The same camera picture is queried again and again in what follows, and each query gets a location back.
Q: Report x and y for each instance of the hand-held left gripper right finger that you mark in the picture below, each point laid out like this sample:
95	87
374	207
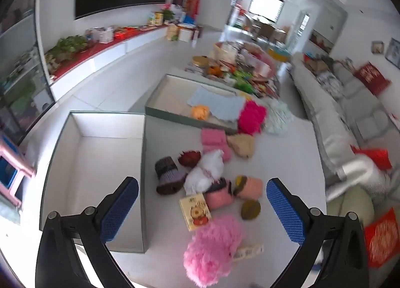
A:
286	213

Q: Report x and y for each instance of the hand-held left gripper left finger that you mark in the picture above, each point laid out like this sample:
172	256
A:
120	209

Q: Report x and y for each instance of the olive brown round pad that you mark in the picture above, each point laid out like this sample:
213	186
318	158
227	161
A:
250	209

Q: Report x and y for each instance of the salmon pink knitted hat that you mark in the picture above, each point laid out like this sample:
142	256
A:
250	187

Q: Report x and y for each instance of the purple and brown knitted hat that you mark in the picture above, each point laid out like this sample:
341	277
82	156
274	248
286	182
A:
168	175

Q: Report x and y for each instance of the yellow cartoon bear tissue pack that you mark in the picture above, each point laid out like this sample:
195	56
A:
195	211

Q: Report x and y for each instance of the dark red fabric rose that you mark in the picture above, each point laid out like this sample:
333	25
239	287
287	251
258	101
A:
189	158

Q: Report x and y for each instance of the pink bubbly towel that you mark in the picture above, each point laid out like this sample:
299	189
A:
218	152

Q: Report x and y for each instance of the white cloth bundle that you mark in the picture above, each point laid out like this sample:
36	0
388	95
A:
204	172

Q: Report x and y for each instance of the beige leather armchair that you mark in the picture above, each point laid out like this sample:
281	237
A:
353	206

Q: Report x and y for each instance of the pink knitted roll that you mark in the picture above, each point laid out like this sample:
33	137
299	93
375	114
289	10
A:
218	202

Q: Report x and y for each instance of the beige knitted hat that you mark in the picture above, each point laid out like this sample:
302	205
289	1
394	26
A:
241	146

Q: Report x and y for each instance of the white fringed blanket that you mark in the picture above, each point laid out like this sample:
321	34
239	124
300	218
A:
359	170

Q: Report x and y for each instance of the pale mint knitted cloth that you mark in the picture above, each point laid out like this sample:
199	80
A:
279	117

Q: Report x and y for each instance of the red cushion with white print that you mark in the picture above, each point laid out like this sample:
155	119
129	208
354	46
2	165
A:
382	238

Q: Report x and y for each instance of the hot pink fluffy cloth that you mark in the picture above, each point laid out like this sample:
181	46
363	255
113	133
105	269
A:
251	117

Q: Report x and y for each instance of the plain red pillow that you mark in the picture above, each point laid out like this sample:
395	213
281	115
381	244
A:
373	156

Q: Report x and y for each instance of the light grey sofa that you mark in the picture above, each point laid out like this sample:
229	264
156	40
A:
315	109

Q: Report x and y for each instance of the pink plastic stool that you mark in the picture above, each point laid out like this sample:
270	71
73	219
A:
14	169

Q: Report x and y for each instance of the orange yarn ball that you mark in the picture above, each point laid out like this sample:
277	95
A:
200	112

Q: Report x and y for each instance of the light blue waffle cloth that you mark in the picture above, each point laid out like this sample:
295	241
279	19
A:
218	103

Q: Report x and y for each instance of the pile of snacks and packets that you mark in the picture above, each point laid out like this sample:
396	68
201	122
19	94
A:
240	69

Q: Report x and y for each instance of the white cabinet with red top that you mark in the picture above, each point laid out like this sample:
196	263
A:
103	56

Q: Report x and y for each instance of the red patterned cushion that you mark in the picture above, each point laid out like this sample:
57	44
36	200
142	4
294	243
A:
373	78

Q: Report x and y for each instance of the glass door display cabinet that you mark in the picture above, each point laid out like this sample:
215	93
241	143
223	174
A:
22	72

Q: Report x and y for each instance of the green potted plant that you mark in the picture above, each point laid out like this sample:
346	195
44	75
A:
67	45

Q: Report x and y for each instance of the gift bags on floor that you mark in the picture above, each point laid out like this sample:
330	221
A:
182	33

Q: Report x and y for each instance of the bright window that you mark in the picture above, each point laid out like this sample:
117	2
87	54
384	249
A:
267	5

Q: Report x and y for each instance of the wide landscape wall painting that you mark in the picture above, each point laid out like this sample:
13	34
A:
322	41

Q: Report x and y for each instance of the small framed wall picture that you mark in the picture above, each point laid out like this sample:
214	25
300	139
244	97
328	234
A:
377	47

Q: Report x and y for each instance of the dark framed wall picture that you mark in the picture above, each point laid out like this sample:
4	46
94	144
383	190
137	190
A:
393	52

